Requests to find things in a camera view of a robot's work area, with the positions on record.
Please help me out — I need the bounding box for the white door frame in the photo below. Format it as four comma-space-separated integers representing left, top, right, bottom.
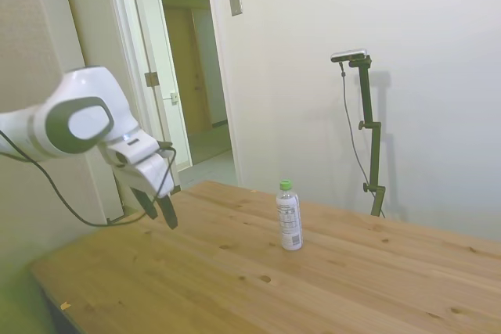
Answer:
103, 0, 247, 191

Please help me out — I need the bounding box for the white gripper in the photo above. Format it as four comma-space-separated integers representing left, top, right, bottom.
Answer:
99, 127, 179, 230

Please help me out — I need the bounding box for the water bottle with green cap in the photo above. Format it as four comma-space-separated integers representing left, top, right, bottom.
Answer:
276, 179, 304, 252

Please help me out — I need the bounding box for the white door with knob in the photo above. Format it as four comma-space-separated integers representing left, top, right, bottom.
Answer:
57, 0, 132, 226

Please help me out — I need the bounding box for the dark jointed camera stand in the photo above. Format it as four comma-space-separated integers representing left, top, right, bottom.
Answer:
348, 56, 387, 218

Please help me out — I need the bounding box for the wooden hallway door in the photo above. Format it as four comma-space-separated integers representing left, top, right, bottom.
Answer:
161, 5, 215, 136

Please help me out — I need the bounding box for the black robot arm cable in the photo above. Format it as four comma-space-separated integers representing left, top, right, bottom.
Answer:
0, 129, 178, 228

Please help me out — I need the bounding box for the grey stereo camera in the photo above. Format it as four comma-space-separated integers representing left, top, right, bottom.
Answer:
330, 48, 369, 64

